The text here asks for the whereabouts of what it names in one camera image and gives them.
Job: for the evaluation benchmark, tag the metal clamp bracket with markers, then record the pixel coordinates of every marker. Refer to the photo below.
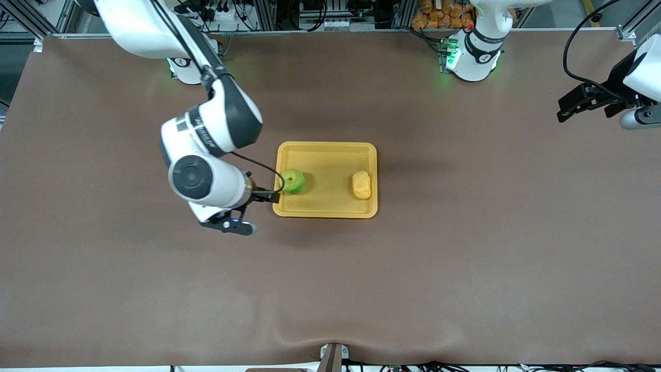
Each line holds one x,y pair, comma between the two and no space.
333,356

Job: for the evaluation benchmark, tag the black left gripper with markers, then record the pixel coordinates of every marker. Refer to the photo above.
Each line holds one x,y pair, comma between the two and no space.
612,81

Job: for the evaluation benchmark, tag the yellow pole black foot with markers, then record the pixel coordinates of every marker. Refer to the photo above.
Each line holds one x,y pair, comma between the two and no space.
596,17

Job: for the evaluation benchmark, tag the white terminal strip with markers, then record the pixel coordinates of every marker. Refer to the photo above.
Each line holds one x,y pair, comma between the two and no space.
338,25

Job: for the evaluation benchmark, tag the yellow plastic tray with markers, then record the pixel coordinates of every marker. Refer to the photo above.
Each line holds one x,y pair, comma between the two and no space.
330,165

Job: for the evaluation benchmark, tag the bag of orange items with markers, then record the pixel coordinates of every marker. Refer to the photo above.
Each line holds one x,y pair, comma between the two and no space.
439,15

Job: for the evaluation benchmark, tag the yellow potato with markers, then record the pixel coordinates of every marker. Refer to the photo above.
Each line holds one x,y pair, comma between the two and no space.
361,186

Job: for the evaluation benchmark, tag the brown table mat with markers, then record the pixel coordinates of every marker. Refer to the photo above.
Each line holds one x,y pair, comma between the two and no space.
330,289

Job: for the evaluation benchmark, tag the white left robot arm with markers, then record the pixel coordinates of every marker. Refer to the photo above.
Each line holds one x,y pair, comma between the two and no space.
477,62

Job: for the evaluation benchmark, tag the green apple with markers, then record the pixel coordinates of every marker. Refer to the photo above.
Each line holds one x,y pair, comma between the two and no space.
294,182

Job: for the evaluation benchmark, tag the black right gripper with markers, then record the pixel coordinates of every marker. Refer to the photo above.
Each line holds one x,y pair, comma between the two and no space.
263,196

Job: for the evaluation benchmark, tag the white power strip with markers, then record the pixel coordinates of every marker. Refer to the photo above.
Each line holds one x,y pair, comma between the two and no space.
230,23

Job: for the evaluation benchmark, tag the aluminium frame post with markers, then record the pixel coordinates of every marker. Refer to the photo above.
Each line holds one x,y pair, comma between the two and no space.
28,20
266,15
403,13
627,32

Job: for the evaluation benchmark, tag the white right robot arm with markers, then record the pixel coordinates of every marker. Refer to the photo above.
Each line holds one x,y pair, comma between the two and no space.
134,31

